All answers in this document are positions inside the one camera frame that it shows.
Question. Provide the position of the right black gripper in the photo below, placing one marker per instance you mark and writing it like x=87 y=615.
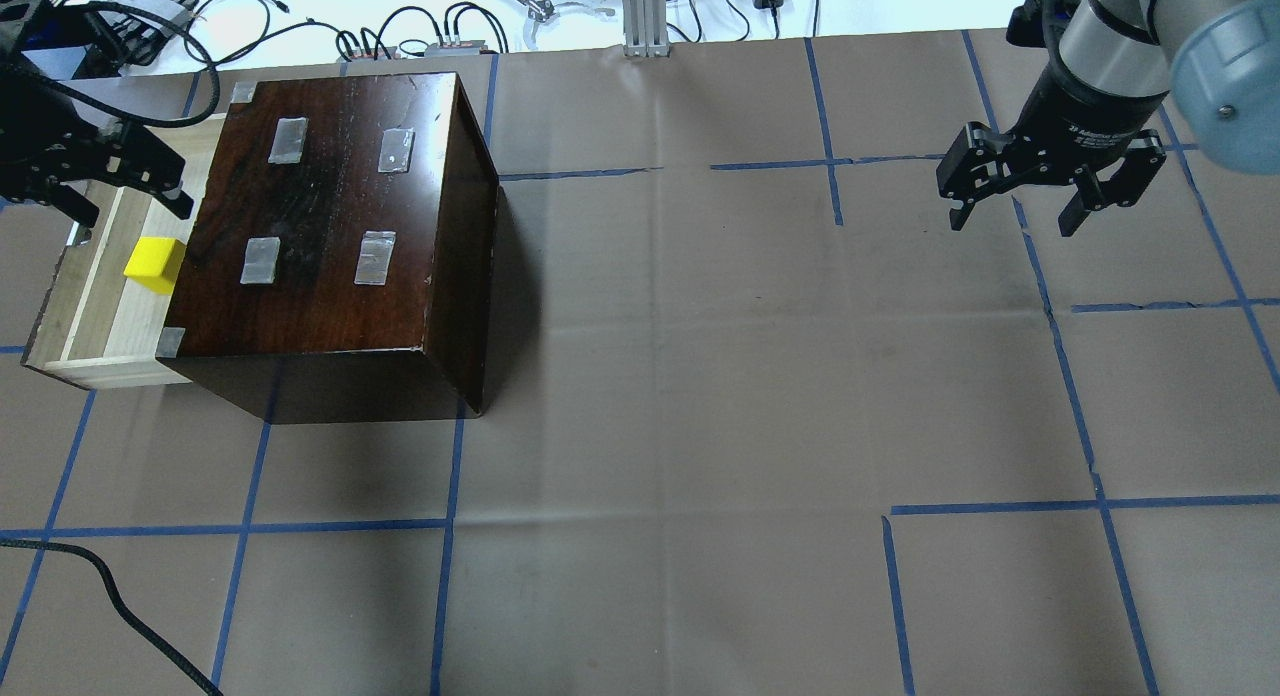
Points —
x=1087 y=116

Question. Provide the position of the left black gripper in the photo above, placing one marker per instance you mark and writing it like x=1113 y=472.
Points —
x=42 y=136

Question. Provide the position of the yellow block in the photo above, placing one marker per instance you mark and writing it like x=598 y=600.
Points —
x=154 y=263

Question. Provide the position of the light wooden drawer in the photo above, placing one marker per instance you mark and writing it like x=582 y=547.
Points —
x=97 y=329

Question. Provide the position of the dark wooden drawer cabinet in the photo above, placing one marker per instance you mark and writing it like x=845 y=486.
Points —
x=340 y=267

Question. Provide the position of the grey cable junction box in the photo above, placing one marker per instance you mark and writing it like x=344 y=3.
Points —
x=453 y=48

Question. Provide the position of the aluminium profile post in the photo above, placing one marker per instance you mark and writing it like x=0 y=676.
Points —
x=645 y=28

